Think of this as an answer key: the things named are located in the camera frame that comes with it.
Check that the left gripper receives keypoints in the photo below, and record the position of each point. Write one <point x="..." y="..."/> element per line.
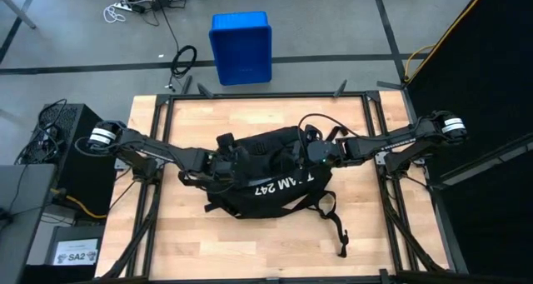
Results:
<point x="229" y="167"/>

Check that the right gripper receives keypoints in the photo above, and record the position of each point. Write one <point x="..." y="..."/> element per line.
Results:
<point x="322" y="152"/>

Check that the black backpack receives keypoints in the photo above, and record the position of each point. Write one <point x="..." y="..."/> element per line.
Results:
<point x="275" y="192"/>

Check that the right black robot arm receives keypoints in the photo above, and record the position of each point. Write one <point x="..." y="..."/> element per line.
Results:
<point x="375" y="146"/>

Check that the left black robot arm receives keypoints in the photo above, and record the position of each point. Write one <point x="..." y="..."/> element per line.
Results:
<point x="166" y="152"/>

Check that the blue plastic bin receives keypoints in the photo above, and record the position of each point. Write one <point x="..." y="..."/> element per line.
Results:
<point x="241" y="48"/>

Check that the black computer tower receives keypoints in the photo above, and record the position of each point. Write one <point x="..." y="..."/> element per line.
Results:
<point x="83" y="180"/>

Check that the white SA2 label sign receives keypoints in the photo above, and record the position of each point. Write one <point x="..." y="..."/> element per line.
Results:
<point x="76" y="252"/>

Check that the black storage box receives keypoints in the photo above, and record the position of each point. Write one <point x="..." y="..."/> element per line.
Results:
<point x="66" y="232"/>

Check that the black partition with yellow edge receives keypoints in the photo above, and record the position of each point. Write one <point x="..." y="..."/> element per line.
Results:
<point x="487" y="88"/>

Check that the grey desk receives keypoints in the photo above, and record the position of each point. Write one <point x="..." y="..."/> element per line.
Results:
<point x="21" y="217"/>

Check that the grey table leg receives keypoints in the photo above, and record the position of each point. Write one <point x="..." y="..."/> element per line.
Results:
<point x="18" y="11"/>

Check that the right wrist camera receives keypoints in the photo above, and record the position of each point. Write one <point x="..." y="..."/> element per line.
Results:
<point x="312" y="133"/>

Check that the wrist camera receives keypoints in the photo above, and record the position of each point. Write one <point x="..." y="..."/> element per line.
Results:
<point x="312" y="133"/>
<point x="225" y="141"/>

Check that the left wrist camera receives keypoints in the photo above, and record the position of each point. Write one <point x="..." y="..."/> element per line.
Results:
<point x="225" y="141"/>

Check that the black metal table frame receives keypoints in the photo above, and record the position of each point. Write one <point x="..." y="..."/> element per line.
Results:
<point x="266" y="96"/>

